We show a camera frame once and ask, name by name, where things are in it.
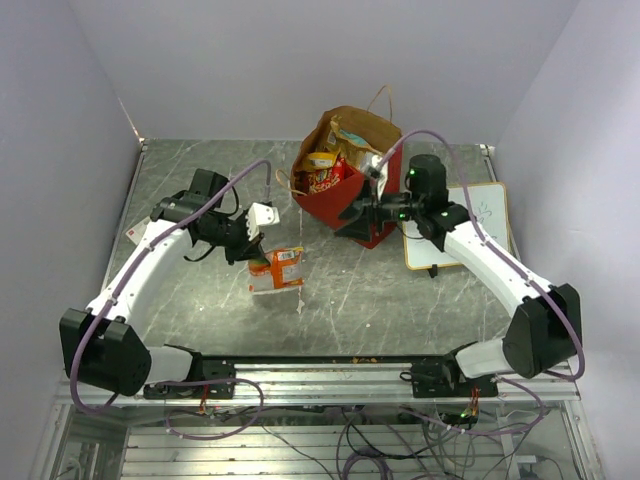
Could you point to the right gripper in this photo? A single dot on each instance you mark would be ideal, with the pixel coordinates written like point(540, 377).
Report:
point(371, 214)

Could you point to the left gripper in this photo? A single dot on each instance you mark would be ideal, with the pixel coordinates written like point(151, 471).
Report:
point(246, 249)

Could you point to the small red snack packet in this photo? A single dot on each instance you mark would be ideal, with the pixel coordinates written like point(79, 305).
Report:
point(324, 179)

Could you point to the red paper bag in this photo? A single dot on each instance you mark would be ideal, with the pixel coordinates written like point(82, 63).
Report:
point(380, 132)

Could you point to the yellow snack bar wrapper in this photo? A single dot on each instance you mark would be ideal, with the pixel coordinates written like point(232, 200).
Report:
point(316, 161)

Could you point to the brown paper snack bag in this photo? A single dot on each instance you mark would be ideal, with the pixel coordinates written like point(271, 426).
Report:
point(351, 147)

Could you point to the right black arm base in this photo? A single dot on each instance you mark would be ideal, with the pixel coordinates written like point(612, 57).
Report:
point(438, 380)

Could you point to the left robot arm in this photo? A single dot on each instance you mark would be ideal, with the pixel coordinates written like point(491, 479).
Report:
point(101, 343)

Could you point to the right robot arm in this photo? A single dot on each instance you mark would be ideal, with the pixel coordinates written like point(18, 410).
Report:
point(545, 327)

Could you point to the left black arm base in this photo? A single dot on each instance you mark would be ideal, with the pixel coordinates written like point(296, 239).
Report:
point(217, 370)

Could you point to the small whiteboard with stand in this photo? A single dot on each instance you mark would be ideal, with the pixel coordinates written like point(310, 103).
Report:
point(489, 206)

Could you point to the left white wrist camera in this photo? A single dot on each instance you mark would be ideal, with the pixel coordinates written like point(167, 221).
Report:
point(258, 216)

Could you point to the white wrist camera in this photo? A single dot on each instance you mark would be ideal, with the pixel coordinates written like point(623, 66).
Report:
point(374, 168)
point(258, 216)

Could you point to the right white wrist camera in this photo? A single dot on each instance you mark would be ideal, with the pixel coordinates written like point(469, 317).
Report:
point(374, 168)

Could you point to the aluminium frame rail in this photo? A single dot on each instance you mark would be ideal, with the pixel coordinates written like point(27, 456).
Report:
point(351, 384)

